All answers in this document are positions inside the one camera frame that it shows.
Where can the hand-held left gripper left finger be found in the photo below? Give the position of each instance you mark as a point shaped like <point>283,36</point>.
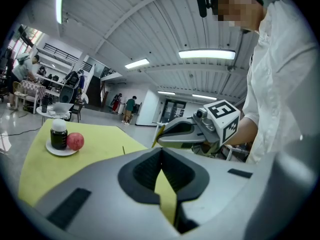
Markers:
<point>100,184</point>

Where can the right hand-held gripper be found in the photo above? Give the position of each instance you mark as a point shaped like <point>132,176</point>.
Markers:
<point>225,119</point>

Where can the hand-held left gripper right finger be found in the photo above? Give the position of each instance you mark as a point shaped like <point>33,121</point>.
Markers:
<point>225,196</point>

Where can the person's right forearm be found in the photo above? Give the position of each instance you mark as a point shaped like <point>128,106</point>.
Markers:
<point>245,131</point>

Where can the person's right hand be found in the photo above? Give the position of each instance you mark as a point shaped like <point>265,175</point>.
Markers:
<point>206,149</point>

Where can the black glass door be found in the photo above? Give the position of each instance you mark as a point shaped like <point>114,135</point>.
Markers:
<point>173,110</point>

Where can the white cabinet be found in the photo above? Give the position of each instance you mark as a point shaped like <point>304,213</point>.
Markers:
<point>148,109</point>

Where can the ceiling light panel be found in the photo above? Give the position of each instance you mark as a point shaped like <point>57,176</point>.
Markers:
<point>137,63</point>
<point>204,97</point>
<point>59,6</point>
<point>207,54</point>
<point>166,92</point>

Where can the green cloth covered table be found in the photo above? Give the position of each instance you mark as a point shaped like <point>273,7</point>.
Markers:
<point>100,139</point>

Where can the red apple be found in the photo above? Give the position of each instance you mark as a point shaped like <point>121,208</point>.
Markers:
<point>75,141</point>

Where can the white saucer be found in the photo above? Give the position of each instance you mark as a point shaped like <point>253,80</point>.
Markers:
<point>60,152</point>

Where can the dark jar with white lid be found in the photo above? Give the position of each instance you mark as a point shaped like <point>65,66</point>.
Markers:
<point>59,137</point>

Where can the dark wooden chair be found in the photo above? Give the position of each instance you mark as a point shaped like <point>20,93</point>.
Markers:
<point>77,109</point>

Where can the silver laptop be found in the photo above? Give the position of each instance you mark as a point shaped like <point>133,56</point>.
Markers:
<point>62,107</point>

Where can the round white side table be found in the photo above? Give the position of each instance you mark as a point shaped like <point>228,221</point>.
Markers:
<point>42,114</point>

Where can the black bottle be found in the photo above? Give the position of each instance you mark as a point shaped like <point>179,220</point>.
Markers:
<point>45,105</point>

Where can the checkered cloth table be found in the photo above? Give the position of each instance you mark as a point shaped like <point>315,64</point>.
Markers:
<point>32,89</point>

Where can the person in white shirt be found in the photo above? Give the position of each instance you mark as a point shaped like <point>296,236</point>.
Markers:
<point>282,84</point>

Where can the yellow wicker chair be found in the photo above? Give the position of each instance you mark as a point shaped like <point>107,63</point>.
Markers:
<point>18,89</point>

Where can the person's head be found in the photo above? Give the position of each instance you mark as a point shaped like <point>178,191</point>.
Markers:
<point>237,9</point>

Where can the black head camera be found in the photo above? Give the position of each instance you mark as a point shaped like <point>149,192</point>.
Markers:
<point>203,6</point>

